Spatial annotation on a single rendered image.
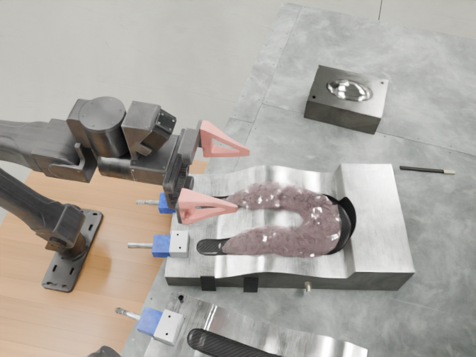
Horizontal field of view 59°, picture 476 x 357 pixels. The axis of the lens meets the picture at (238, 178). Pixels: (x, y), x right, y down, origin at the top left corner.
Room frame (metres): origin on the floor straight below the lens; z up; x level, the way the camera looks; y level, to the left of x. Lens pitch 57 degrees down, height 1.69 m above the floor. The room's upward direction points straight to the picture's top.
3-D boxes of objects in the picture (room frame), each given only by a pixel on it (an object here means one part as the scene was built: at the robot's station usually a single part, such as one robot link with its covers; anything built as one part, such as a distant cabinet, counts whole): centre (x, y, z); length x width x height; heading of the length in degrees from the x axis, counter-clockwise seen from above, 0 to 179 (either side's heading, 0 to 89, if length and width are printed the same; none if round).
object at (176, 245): (0.38, 0.17, 0.86); 0.13 x 0.05 x 0.05; 89
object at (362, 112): (0.83, -0.30, 0.84); 0.20 x 0.15 x 0.07; 71
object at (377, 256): (0.43, -0.10, 0.86); 0.50 x 0.26 x 0.11; 89
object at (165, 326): (0.21, 0.17, 0.89); 0.13 x 0.05 x 0.05; 71
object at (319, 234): (0.42, -0.10, 0.90); 0.26 x 0.18 x 0.08; 89
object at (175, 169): (0.35, 0.11, 1.20); 0.10 x 0.07 x 0.07; 169
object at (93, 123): (0.37, 0.20, 1.24); 0.12 x 0.09 x 0.12; 79
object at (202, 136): (0.37, 0.03, 1.20); 0.09 x 0.07 x 0.07; 79
